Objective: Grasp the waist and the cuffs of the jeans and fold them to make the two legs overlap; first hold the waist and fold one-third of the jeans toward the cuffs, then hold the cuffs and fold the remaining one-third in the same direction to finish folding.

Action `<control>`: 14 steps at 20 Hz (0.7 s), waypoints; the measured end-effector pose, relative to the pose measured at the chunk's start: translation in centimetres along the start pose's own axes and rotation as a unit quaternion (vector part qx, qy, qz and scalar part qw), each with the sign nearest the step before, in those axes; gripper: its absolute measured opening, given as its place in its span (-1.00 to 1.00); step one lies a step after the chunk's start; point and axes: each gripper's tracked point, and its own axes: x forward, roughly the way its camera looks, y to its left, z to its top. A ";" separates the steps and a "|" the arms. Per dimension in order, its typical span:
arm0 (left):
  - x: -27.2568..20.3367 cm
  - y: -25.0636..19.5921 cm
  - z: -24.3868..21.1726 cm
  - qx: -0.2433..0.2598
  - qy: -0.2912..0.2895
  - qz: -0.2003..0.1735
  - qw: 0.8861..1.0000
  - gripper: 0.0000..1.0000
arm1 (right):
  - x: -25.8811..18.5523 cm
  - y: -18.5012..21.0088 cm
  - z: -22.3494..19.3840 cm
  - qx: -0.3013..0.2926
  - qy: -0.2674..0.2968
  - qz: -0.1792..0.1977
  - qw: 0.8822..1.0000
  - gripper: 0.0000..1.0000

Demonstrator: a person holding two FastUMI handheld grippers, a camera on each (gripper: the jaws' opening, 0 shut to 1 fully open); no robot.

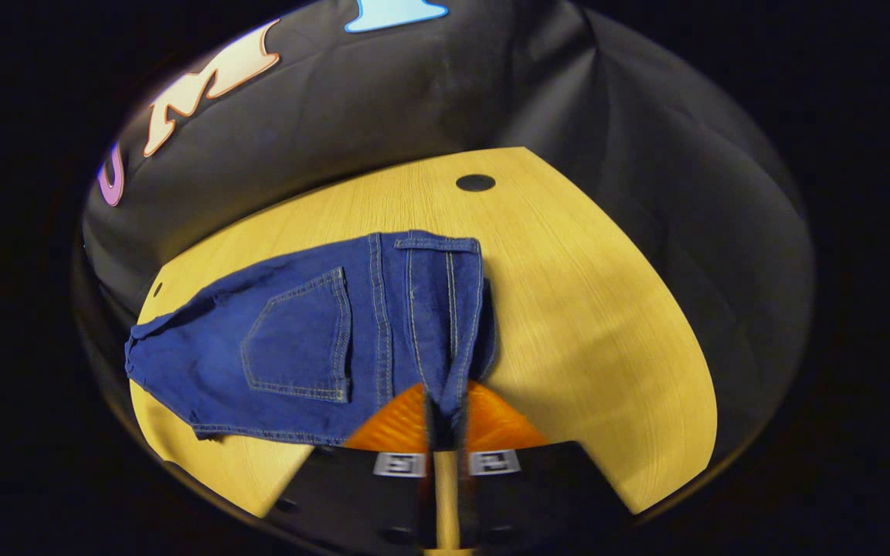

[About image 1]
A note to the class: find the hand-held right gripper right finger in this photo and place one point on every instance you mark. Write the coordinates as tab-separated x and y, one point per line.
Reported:
530	494

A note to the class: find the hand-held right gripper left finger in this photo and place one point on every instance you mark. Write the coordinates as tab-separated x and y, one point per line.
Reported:
352	502

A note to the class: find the blue denim jeans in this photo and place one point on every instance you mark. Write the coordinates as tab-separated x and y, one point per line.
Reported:
298	347

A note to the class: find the black backdrop cloth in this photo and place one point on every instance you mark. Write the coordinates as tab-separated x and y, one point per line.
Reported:
414	93

